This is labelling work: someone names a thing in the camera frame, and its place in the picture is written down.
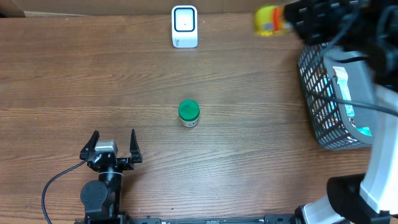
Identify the white barcode scanner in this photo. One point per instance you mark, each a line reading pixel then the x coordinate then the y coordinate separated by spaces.
pixel 184 21

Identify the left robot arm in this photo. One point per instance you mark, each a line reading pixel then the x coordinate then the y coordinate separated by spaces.
pixel 102 197

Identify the yellow liquid bottle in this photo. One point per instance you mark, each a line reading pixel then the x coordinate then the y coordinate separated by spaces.
pixel 269 20

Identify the teal snack package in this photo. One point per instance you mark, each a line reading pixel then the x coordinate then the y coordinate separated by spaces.
pixel 342 81

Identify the green lid white jar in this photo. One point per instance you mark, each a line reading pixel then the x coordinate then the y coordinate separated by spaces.
pixel 189 113

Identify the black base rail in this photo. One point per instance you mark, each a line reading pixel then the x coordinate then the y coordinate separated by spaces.
pixel 267 219

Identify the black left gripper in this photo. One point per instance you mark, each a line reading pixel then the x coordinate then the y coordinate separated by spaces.
pixel 126 162

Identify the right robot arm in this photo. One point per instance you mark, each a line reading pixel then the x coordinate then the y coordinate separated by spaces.
pixel 324 22

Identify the grey plastic basket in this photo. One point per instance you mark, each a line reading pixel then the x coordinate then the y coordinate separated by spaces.
pixel 331 126

